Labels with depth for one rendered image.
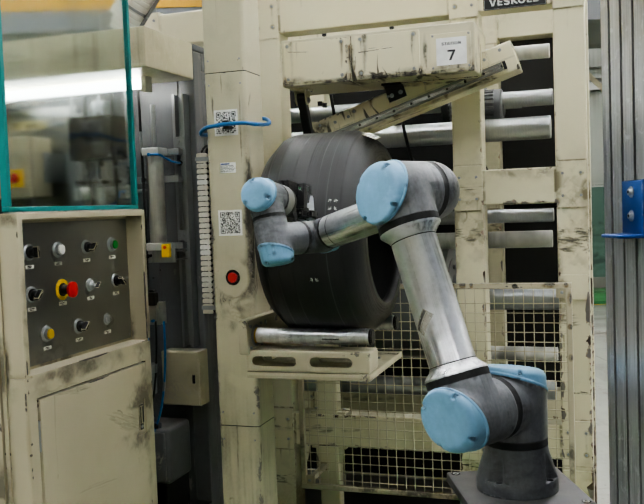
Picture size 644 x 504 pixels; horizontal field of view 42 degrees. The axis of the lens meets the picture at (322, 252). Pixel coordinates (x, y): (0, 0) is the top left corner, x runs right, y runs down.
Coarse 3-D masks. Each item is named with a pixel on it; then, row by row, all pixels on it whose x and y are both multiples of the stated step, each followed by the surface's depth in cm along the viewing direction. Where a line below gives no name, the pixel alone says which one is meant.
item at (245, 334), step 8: (264, 312) 252; (272, 312) 252; (240, 320) 236; (248, 320) 236; (256, 320) 241; (264, 320) 246; (272, 320) 252; (280, 320) 258; (240, 328) 235; (248, 328) 235; (240, 336) 235; (248, 336) 235; (240, 344) 235; (248, 344) 235; (256, 344) 239; (264, 344) 246; (272, 344) 252; (240, 352) 235; (248, 352) 235
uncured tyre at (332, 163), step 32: (288, 160) 226; (320, 160) 223; (352, 160) 222; (384, 160) 240; (320, 192) 218; (352, 192) 218; (256, 256) 227; (320, 256) 217; (352, 256) 217; (384, 256) 267; (288, 288) 223; (320, 288) 220; (352, 288) 220; (384, 288) 261; (288, 320) 233; (320, 320) 229; (352, 320) 227; (384, 320) 242
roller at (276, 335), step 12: (264, 336) 236; (276, 336) 235; (288, 336) 234; (300, 336) 233; (312, 336) 232; (324, 336) 231; (336, 336) 230; (348, 336) 229; (360, 336) 228; (372, 336) 228
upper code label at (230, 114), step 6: (216, 114) 245; (222, 114) 245; (228, 114) 244; (234, 114) 244; (216, 120) 246; (222, 120) 245; (234, 120) 244; (234, 126) 244; (216, 132) 246; (222, 132) 245; (228, 132) 245; (234, 132) 244
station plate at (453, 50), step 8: (440, 40) 249; (448, 40) 249; (456, 40) 248; (464, 40) 247; (440, 48) 249; (448, 48) 249; (456, 48) 248; (464, 48) 247; (440, 56) 250; (448, 56) 249; (456, 56) 248; (464, 56) 247; (440, 64) 250; (448, 64) 249
